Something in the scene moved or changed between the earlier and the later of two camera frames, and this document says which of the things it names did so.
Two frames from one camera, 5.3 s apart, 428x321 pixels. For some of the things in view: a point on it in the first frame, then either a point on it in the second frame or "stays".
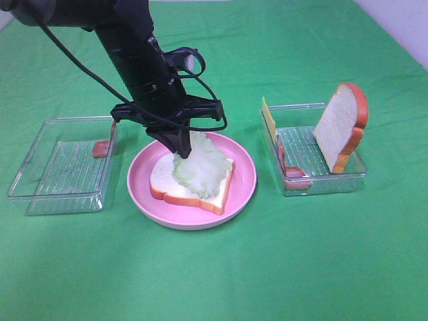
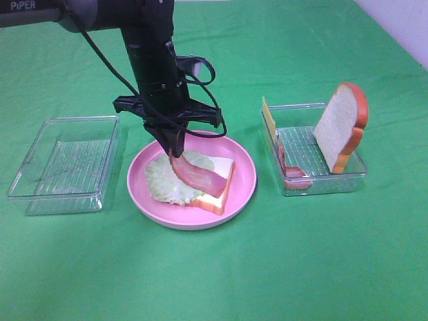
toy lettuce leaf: x=204 y=168 to x=166 y=183
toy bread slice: x=340 y=129 stays
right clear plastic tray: x=301 y=166 stays
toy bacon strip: x=101 y=148 to x=209 y=182
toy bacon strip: x=294 y=178 stays
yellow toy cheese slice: x=269 y=120 stays
